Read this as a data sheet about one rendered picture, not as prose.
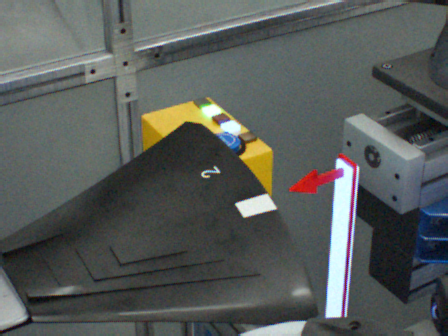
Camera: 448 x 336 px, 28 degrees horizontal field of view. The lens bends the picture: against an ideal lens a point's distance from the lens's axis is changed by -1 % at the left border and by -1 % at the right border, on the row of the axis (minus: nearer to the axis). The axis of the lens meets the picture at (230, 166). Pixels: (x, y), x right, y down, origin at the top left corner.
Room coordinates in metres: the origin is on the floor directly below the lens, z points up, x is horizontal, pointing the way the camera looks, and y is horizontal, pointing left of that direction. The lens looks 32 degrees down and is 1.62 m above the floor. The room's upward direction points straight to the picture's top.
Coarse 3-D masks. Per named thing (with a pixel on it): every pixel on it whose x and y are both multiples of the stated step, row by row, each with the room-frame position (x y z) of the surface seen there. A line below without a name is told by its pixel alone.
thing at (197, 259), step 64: (192, 128) 0.70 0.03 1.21; (128, 192) 0.62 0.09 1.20; (192, 192) 0.63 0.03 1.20; (256, 192) 0.63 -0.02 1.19; (0, 256) 0.55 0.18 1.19; (64, 256) 0.54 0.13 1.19; (128, 256) 0.55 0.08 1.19; (192, 256) 0.55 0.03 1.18; (256, 256) 0.57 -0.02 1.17; (64, 320) 0.48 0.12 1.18; (128, 320) 0.49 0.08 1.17; (192, 320) 0.50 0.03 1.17; (256, 320) 0.51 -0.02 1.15
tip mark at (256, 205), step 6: (252, 198) 0.62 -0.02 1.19; (258, 198) 0.63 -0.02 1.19; (264, 198) 0.63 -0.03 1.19; (240, 204) 0.62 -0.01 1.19; (246, 204) 0.62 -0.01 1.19; (252, 204) 0.62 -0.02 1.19; (258, 204) 0.62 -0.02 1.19; (264, 204) 0.62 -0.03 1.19; (270, 204) 0.62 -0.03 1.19; (240, 210) 0.61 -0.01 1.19; (246, 210) 0.61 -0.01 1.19; (252, 210) 0.61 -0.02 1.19; (258, 210) 0.61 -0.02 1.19; (264, 210) 0.61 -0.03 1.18
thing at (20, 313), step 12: (0, 276) 0.53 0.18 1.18; (0, 288) 0.52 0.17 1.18; (12, 288) 0.51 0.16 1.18; (0, 300) 0.50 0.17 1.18; (12, 300) 0.50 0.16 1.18; (0, 312) 0.49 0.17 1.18; (12, 312) 0.49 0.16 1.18; (24, 312) 0.49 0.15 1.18; (0, 324) 0.47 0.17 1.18; (12, 324) 0.48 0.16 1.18
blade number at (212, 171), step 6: (216, 162) 0.66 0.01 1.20; (198, 168) 0.65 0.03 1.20; (204, 168) 0.65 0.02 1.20; (210, 168) 0.65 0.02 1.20; (216, 168) 0.65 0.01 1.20; (222, 168) 0.65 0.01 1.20; (198, 174) 0.65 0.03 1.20; (204, 174) 0.65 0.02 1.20; (210, 174) 0.65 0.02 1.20; (216, 174) 0.65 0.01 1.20; (222, 174) 0.65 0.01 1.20; (228, 174) 0.65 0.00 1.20; (198, 180) 0.64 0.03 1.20; (204, 180) 0.64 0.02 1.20; (210, 180) 0.64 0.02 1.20
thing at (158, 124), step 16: (160, 112) 0.99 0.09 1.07; (176, 112) 0.99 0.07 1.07; (192, 112) 0.99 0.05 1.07; (224, 112) 0.99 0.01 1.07; (144, 128) 0.98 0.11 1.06; (160, 128) 0.95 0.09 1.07; (240, 128) 0.95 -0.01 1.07; (144, 144) 0.98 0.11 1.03; (240, 144) 0.91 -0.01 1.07; (256, 144) 0.91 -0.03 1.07; (256, 160) 0.89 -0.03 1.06; (256, 176) 0.89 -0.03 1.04
